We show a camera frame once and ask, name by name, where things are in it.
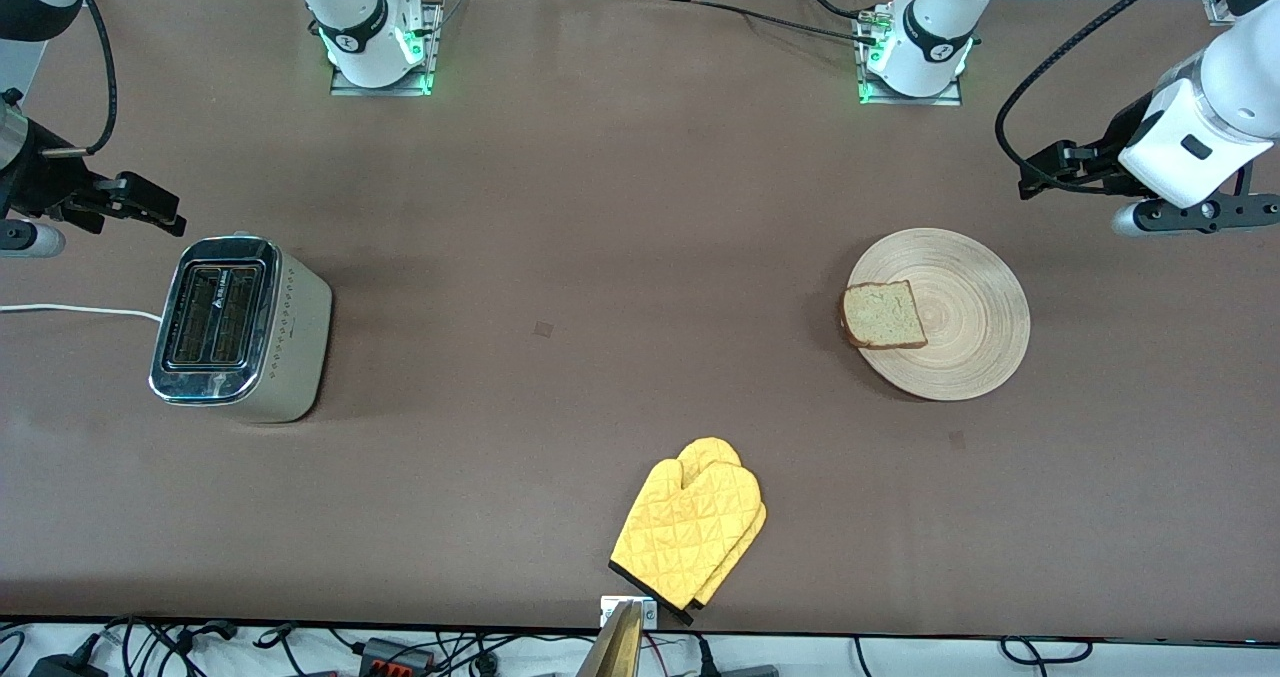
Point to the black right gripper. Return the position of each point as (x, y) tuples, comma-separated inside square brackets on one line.
[(42, 179)]

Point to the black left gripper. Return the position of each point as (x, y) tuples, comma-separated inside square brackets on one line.
[(1113, 153)]

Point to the round wooden plate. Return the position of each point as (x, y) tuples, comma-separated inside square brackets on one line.
[(970, 307)]

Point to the slice of bread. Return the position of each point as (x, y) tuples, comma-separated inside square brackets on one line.
[(885, 315)]

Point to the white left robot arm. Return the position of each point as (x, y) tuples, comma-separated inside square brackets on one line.
[(930, 27)]

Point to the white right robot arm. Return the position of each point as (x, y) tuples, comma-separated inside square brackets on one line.
[(350, 7)]

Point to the cream and chrome toaster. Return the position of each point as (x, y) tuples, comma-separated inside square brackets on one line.
[(290, 357)]

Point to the black power adapter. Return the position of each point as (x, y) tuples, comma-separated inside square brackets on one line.
[(65, 668)]

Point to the black and orange connector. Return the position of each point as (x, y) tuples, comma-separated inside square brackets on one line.
[(395, 655)]

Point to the brass coloured metal bar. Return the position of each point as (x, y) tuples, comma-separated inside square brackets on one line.
[(615, 647)]

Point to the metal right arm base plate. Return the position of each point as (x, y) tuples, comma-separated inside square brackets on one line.
[(380, 90)]

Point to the small metal table bracket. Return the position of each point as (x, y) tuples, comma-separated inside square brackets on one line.
[(608, 609)]

